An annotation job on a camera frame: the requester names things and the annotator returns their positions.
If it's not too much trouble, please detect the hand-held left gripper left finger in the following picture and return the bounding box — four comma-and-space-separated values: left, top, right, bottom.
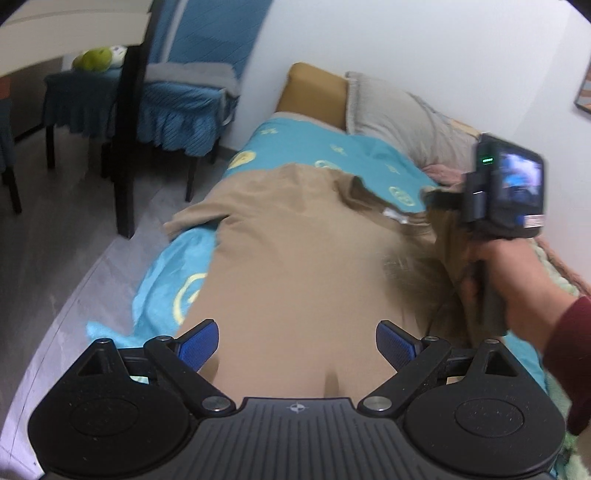
76, 318, 236, 413

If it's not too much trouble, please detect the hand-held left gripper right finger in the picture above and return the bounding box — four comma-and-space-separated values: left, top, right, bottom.
359, 319, 520, 413

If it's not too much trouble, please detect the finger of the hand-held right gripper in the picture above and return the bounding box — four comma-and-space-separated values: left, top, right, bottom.
422, 187, 467, 212

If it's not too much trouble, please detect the tan blanket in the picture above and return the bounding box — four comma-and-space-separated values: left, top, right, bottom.
164, 164, 481, 400

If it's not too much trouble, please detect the person's right forearm maroon sleeve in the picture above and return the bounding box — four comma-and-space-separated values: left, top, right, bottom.
539, 295, 591, 437

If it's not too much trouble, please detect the person's right hand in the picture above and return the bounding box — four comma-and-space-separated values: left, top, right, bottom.
459, 239, 581, 337

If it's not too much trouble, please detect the pink fuzzy blanket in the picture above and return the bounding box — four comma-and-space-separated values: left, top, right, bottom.
425, 161, 468, 186

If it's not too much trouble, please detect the grey pillow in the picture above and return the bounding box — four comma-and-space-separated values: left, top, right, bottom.
345, 71, 482, 172

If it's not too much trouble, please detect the blue duvet with yellow print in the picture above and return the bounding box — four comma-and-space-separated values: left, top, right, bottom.
87, 116, 550, 384

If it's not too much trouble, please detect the tan headboard cushion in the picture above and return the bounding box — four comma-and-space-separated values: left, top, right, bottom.
276, 62, 350, 132

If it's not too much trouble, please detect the chair with blue cover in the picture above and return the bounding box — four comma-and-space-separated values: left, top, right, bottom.
111, 0, 274, 204
44, 65, 126, 169

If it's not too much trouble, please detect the grey seat cushion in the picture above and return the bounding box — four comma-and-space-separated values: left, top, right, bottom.
146, 61, 242, 99

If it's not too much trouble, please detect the dark wooden chair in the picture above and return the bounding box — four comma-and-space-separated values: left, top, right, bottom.
0, 76, 23, 216

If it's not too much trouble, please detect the green plush toy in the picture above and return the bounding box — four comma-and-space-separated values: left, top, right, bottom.
71, 45, 129, 73

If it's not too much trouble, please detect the white table with black leg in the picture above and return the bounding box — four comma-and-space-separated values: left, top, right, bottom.
0, 0, 156, 239

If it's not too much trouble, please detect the framed wall picture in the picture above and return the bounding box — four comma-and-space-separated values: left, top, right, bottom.
574, 60, 591, 114

